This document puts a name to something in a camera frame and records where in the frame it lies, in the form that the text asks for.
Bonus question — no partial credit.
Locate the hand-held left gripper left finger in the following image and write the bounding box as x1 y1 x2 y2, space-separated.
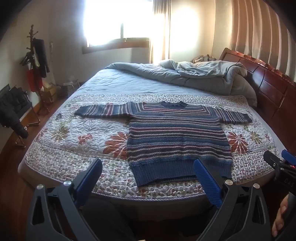
26 158 103 241

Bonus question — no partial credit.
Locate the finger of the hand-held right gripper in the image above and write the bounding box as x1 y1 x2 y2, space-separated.
281 149 296 169
263 150 284 174

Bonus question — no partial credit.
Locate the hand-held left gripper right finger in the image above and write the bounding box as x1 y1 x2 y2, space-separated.
193 159 271 241

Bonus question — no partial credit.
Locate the blue striped knit sweater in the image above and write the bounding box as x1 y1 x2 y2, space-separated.
74 101 253 188

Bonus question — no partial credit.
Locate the person's right hand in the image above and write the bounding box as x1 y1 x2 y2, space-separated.
272 193 289 237

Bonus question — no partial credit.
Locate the floral quilted blanket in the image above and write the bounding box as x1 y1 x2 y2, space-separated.
24 93 284 200

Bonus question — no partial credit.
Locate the wooden bed headboard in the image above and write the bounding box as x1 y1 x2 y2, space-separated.
218 47 296 144

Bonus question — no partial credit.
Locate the woven basket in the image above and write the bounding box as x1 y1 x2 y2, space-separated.
57 81 80 98

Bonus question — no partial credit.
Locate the yellow box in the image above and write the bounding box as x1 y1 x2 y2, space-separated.
42 85 58 103

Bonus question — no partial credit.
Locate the black jacket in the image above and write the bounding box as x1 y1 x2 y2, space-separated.
0 85 30 139

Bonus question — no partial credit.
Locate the grey duvet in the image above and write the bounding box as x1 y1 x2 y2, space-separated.
105 59 258 107

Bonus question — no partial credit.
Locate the red bag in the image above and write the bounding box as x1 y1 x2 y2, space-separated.
26 68 43 92

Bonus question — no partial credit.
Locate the floral pillow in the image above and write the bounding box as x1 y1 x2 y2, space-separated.
193 54 217 64

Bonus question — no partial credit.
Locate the beige curtain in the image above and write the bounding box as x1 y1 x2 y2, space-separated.
211 0 296 85

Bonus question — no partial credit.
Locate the black hanging garment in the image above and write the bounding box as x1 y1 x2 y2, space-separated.
34 39 50 79

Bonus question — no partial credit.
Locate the wooden coat rack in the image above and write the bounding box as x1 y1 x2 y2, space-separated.
20 24 51 116

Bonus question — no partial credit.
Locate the sheer curtain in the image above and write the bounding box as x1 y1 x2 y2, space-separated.
150 0 172 64

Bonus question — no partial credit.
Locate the window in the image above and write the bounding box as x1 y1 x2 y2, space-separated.
82 0 155 55

